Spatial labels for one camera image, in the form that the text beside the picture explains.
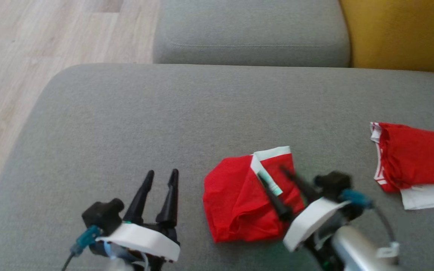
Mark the large yellow sofa back cushion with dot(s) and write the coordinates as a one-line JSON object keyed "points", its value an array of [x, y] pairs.
{"points": [[401, 34]]}

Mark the long grey sofa seat cushion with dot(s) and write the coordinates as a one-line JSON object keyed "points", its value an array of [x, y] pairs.
{"points": [[251, 30]]}

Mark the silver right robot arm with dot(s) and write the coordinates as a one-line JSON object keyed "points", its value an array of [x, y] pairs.
{"points": [[356, 250]]}

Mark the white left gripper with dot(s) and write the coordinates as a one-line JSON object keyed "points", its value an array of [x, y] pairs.
{"points": [[141, 239]]}

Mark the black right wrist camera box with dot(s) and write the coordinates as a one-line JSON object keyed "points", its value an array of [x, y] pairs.
{"points": [[333, 184]]}

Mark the large grey sofa chaise seat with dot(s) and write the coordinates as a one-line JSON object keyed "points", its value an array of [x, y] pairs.
{"points": [[126, 131]]}

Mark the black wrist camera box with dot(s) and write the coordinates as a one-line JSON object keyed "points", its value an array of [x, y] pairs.
{"points": [[333, 184], [102, 216]]}

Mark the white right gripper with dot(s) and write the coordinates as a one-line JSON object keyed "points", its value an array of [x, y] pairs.
{"points": [[311, 222]]}

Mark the red jersey shirt white sleeves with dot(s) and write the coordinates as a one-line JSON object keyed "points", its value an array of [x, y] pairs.
{"points": [[413, 158]]}

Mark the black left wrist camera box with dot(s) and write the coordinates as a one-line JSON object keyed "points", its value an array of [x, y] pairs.
{"points": [[102, 216]]}

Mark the red mesh shorts white trim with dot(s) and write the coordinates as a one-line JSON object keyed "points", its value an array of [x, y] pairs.
{"points": [[239, 203]]}

